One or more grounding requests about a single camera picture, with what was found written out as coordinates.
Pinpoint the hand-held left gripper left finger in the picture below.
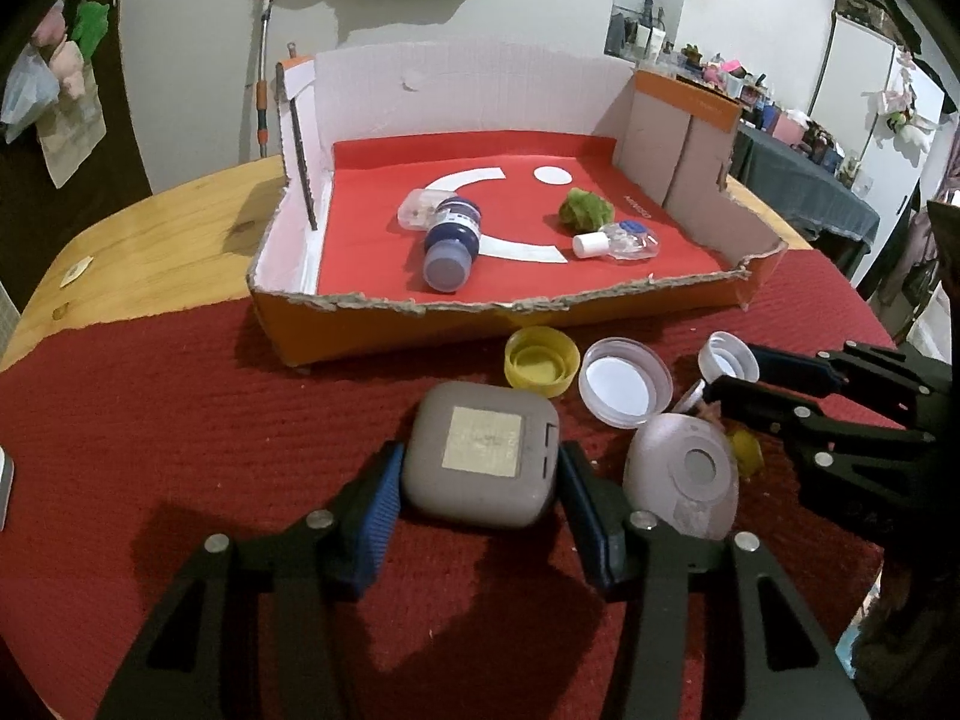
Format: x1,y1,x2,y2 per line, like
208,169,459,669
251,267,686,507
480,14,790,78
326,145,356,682
94,441,410,720

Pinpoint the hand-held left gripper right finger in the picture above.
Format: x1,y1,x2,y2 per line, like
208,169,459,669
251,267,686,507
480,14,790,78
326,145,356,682
556,441,871,720

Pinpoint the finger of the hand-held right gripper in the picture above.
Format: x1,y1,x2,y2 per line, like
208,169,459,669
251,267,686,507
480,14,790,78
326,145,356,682
703,375,935,481
739,341,938,400

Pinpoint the small yellow toy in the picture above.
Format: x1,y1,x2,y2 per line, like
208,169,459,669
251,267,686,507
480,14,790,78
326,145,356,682
724,427,766,477

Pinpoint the white ribbed cap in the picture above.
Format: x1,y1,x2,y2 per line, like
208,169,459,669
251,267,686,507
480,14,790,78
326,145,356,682
697,332,760,383

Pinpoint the grey rounded case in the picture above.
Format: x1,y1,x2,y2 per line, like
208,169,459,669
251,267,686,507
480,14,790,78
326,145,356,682
401,381,562,533

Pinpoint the pink rounded case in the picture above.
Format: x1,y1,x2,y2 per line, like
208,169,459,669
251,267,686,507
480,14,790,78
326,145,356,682
622,412,740,541

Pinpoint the clear plastic lid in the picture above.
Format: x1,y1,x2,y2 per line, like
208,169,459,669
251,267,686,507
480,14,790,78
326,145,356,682
577,337,674,428

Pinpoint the yellow bottle cap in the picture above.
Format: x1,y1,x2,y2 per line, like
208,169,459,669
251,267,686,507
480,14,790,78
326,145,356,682
504,328,580,398

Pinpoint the clear sanitizer bottle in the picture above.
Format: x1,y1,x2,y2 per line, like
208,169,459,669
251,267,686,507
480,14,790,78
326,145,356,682
572,217,662,262

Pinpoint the green fuzzy toy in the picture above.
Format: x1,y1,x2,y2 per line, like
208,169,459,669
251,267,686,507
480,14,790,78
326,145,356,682
555,190,614,232

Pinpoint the dark blue bottle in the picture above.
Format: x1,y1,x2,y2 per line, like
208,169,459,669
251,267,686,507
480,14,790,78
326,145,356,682
422,196,483,293

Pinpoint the clear plastic cup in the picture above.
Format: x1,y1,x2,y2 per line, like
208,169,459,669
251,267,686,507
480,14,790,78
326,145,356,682
396,190,443,232

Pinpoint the orange cardboard box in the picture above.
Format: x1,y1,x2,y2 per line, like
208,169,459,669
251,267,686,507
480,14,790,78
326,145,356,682
247,41,788,376

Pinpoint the person's right forearm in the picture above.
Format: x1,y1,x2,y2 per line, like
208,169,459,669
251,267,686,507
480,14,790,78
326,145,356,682
851,540,960,720

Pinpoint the light blue cloth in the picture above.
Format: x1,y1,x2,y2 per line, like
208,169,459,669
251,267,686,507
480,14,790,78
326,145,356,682
829,607,863,680

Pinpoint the red knitted mat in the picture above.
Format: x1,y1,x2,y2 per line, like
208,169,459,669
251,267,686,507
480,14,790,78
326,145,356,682
0,244,908,720

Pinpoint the pink striped curtain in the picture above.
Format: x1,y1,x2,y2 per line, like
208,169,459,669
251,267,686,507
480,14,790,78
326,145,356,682
934,109,960,203

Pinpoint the white flower plush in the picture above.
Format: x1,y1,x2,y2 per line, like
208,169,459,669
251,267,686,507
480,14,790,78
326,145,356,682
862,52,942,143

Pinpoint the white refrigerator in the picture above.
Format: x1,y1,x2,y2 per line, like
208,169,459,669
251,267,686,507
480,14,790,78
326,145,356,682
806,0,946,211

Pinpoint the cluttered side table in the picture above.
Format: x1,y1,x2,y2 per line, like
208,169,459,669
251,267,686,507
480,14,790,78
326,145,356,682
664,41,871,188

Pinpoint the dark thin rod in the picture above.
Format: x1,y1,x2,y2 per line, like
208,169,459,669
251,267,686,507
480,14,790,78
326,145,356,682
276,60,320,232

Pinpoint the dark patterned box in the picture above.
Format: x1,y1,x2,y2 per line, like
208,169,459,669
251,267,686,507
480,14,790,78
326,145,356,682
836,0,901,23

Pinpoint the dark wooden door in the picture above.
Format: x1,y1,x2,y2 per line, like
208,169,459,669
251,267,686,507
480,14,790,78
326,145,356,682
0,0,155,301

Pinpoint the metal pole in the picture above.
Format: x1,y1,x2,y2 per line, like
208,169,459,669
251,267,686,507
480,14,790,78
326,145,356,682
253,0,275,158

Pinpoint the beige hanging paper bag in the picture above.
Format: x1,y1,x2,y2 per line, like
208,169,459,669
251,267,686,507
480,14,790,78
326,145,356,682
34,94,107,188

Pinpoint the pink plush toy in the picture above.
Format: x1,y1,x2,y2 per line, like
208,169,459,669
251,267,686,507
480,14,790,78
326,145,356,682
49,41,87,98
31,6,68,46

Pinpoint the clear plastic bag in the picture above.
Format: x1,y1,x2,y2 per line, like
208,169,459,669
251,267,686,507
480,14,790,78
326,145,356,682
0,45,61,143

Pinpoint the green plush toy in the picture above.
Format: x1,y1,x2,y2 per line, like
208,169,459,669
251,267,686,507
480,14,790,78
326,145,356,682
71,0,112,61

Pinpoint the wire shelf with items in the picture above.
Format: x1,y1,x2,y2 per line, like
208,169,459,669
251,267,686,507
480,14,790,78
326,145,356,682
606,0,676,61

